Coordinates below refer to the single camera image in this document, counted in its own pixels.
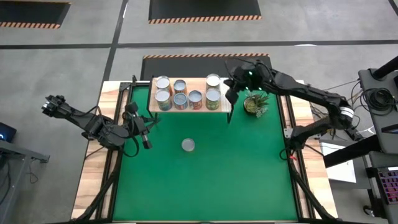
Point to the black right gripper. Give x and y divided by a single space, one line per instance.
241 79

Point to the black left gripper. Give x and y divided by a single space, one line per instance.
140 124

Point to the green pears can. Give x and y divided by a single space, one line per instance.
213 96

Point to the red orange mixed fruit can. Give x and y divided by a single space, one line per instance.
195 97

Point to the blue green peas can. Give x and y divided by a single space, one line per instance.
163 96

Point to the blue labelled tin can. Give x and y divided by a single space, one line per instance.
180 99

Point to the orange labelled tin can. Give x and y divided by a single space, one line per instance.
163 82

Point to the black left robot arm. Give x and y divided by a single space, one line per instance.
93 123

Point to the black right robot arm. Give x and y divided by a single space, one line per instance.
311 93

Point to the wooden shelf with black legs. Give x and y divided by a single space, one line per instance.
199 84

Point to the potted succulent plant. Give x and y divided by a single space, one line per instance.
255 104

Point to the short green yellow can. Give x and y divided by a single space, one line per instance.
188 145

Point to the black mat with striped edge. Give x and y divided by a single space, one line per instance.
186 67
202 9
31 12

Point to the green table mat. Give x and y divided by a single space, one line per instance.
202 186

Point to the black stand beam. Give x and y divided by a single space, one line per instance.
351 152

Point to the grey side table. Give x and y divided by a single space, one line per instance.
12 155

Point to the white paper sheet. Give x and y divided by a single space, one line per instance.
342 172

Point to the dark electronic device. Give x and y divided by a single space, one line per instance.
7 132

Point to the grey equipment cart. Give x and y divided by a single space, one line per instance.
385 118

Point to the backlit keyboard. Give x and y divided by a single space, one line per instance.
390 186

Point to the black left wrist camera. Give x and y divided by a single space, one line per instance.
132 107

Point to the black aluminium table frame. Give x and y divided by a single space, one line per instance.
115 174

